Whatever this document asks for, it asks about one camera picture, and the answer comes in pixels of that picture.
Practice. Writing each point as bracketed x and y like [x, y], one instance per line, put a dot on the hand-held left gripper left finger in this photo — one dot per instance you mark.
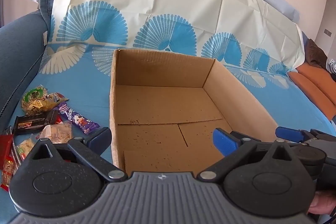
[101, 137]

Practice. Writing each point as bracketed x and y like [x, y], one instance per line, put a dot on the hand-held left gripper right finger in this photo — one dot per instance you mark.
[223, 141]

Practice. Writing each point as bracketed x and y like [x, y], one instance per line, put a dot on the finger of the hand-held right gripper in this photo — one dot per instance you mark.
[288, 134]

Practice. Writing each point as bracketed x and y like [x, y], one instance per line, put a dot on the cardboard box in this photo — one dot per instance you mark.
[157, 108]

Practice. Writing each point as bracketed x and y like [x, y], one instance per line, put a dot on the black snack packet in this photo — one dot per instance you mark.
[29, 123]

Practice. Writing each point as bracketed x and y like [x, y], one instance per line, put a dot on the large red snack packet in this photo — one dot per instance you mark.
[5, 145]

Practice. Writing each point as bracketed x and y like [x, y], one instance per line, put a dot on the small red snack packet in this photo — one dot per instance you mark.
[8, 171]

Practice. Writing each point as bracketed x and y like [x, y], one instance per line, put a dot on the person's right hand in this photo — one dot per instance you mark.
[321, 203]

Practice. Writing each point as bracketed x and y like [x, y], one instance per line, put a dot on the purple snack packet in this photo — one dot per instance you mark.
[78, 119]

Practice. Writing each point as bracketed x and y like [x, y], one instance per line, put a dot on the clear packet of white snack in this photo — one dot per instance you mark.
[59, 133]

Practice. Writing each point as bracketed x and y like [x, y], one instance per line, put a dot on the orange seat cushion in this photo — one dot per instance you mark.
[320, 79]
[307, 87]

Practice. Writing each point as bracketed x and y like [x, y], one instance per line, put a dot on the yellow snack packet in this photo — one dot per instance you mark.
[51, 101]

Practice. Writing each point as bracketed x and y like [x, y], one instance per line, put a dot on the clear snack packet green label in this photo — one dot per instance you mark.
[25, 146]

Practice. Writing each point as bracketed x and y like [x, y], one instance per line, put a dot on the green label peanut packet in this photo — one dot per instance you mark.
[32, 98]

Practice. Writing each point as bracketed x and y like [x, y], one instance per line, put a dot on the white round appliance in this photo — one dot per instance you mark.
[331, 65]

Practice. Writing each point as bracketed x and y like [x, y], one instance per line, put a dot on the brown cloth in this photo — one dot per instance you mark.
[315, 53]

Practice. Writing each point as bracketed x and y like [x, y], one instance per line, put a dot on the wall switch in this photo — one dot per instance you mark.
[328, 32]

